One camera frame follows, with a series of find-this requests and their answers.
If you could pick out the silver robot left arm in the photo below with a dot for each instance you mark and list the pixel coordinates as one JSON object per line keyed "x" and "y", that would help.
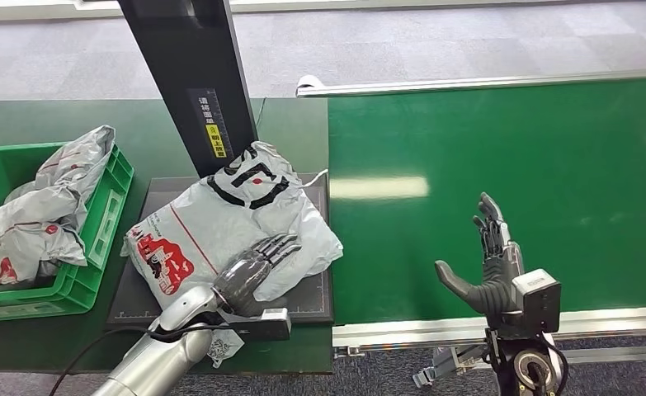
{"x": 158, "y": 361}

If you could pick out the silver conveyor frame beam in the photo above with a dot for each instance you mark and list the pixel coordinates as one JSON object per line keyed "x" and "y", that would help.
{"x": 618, "y": 354}

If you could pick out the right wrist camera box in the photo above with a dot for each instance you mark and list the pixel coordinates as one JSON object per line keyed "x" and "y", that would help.
{"x": 538, "y": 300}

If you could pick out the white courier bag red print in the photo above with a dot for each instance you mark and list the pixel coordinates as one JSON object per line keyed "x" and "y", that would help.
{"x": 235, "y": 218}

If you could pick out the grey metal bracket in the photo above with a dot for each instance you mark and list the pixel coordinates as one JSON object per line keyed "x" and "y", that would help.
{"x": 448, "y": 363}

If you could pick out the yellow sticker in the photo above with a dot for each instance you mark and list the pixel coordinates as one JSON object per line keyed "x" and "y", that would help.
{"x": 216, "y": 141}

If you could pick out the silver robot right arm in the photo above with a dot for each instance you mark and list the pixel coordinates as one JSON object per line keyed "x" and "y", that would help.
{"x": 530, "y": 371}

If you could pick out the black machine platform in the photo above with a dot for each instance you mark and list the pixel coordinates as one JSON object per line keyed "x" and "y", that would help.
{"x": 309, "y": 300}

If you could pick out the black machine column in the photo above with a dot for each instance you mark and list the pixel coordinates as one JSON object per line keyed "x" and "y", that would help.
{"x": 191, "y": 54}

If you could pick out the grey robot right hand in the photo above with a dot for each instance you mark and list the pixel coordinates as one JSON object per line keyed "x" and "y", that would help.
{"x": 492, "y": 295}

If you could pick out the silver conveyor side rail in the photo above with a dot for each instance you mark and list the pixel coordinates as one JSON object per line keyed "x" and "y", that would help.
{"x": 464, "y": 84}
{"x": 410, "y": 330}

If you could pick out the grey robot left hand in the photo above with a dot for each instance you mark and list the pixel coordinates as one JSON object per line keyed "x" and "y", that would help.
{"x": 246, "y": 273}

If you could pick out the green plastic crate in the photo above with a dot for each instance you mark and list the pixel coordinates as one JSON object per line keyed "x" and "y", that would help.
{"x": 76, "y": 292}

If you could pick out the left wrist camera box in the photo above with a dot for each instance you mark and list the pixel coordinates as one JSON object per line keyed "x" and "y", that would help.
{"x": 265, "y": 325}

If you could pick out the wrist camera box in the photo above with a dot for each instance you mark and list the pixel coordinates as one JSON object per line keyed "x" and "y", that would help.
{"x": 265, "y": 325}
{"x": 538, "y": 300}

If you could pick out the black ruler label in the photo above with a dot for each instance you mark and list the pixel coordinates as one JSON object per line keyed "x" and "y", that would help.
{"x": 202, "y": 106}

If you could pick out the green conveyor belt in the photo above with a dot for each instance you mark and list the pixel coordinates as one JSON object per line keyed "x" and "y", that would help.
{"x": 574, "y": 164}

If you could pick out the grey crumpled courier bag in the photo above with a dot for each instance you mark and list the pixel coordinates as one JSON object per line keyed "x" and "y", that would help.
{"x": 24, "y": 238}
{"x": 79, "y": 158}

